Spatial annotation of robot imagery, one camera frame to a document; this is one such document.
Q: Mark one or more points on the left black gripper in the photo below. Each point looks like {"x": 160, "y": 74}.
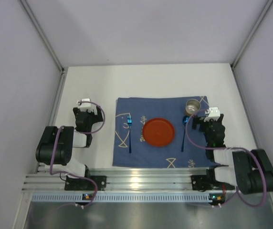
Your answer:
{"x": 86, "y": 113}

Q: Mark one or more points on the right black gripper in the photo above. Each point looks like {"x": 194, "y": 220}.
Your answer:
{"x": 209, "y": 122}

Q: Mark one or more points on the blue metal spoon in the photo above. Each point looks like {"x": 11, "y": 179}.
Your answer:
{"x": 184, "y": 121}

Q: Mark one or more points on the metal cup with brown base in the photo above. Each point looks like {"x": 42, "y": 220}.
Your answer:
{"x": 192, "y": 106}

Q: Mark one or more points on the orange round plate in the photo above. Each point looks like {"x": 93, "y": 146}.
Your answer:
{"x": 158, "y": 132}

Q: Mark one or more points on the blue metal fork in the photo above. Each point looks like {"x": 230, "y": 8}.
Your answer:
{"x": 129, "y": 122}

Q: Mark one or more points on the blue fish-print placemat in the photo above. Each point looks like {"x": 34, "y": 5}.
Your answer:
{"x": 146, "y": 156}

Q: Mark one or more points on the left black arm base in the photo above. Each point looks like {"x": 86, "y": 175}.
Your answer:
{"x": 77, "y": 184}

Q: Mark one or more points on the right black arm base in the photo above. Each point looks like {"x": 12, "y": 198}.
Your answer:
{"x": 203, "y": 183}

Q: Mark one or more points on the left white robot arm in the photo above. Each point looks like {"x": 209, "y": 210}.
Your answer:
{"x": 55, "y": 148}

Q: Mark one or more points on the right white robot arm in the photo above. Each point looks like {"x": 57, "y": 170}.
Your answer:
{"x": 250, "y": 172}

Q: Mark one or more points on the left aluminium frame post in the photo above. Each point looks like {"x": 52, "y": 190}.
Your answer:
{"x": 30, "y": 14}

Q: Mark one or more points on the aluminium frame post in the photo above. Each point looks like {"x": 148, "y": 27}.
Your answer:
{"x": 30, "y": 14}
{"x": 256, "y": 25}

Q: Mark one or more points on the aluminium mounting rail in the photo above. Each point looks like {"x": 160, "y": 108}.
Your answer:
{"x": 122, "y": 179}

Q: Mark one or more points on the slotted grey cable duct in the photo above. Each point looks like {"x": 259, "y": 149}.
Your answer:
{"x": 128, "y": 197}

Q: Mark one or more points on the right aluminium frame post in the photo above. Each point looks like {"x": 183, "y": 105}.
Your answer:
{"x": 256, "y": 25}

